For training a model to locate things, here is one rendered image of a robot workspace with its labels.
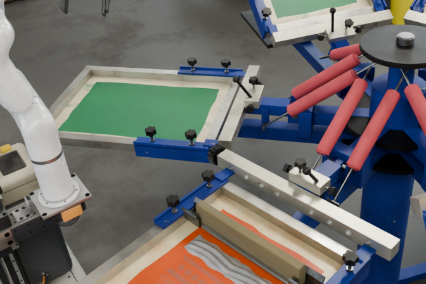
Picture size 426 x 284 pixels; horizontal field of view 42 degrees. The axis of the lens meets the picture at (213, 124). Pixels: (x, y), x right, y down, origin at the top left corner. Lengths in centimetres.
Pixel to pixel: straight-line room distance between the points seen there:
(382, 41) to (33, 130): 122
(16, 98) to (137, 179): 212
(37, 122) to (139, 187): 200
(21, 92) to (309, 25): 148
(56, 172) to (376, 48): 115
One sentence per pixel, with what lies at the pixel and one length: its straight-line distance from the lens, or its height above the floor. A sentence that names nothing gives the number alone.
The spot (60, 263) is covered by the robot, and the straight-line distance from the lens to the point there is 266.
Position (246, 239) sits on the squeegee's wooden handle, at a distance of 165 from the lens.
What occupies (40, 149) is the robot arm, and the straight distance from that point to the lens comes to 164.
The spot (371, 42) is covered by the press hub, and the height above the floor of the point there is 132.
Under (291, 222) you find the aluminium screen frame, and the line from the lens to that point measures 178.
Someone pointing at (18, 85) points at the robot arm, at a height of 155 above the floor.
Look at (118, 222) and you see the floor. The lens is 332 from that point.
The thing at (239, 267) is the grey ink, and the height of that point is 96.
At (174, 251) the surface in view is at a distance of 177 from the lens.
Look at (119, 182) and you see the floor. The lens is 359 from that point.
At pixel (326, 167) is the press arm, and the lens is 191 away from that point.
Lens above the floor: 225
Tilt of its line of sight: 34 degrees down
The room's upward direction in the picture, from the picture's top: 6 degrees counter-clockwise
